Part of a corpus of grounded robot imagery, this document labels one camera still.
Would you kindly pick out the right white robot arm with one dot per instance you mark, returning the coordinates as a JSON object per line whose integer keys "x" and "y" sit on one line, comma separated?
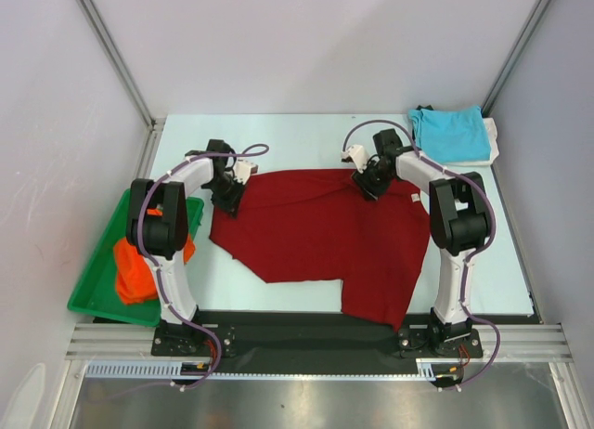
{"x": 462, "y": 221}

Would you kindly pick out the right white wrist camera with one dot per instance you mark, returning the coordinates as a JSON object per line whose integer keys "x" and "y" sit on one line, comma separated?
{"x": 356, "y": 155}

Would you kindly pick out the folded white t-shirt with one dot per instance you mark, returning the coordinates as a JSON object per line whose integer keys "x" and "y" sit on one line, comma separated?
{"x": 492, "y": 143}

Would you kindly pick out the right aluminium corner post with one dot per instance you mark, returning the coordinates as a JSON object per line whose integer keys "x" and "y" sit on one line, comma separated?
{"x": 519, "y": 46}

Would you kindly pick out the white slotted cable duct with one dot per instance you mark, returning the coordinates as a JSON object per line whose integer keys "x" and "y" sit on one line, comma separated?
{"x": 179, "y": 370}

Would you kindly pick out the dark red t-shirt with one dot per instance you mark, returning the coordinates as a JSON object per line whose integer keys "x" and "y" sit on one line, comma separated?
{"x": 313, "y": 225}

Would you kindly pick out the orange t-shirt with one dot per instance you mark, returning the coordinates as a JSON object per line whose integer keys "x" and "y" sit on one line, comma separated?
{"x": 134, "y": 283}

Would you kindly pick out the aluminium corner post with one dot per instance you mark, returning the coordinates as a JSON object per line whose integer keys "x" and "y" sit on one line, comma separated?
{"x": 519, "y": 46}
{"x": 114, "y": 55}

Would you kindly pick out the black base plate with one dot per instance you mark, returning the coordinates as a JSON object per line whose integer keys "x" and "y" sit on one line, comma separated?
{"x": 316, "y": 343}

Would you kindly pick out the folded cyan t-shirt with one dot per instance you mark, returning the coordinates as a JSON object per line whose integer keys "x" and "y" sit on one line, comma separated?
{"x": 430, "y": 126}

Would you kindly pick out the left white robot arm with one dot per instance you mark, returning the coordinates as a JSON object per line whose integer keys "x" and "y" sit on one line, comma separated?
{"x": 157, "y": 221}

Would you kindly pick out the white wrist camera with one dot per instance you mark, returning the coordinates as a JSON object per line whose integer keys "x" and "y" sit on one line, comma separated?
{"x": 242, "y": 170}
{"x": 356, "y": 155}

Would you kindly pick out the aluminium front rail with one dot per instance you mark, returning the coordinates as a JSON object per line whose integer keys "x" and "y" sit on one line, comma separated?
{"x": 115, "y": 341}

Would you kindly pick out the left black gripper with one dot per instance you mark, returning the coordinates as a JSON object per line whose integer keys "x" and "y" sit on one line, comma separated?
{"x": 230, "y": 204}

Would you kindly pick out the left aluminium corner post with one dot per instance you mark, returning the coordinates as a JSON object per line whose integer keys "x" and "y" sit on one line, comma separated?
{"x": 114, "y": 55}

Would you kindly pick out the green plastic tray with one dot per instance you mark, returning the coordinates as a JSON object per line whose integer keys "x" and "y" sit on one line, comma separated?
{"x": 95, "y": 292}

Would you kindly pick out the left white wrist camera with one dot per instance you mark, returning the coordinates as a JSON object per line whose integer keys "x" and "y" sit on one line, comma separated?
{"x": 242, "y": 170}

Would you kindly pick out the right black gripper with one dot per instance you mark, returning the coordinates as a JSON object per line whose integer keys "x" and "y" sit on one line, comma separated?
{"x": 368, "y": 185}

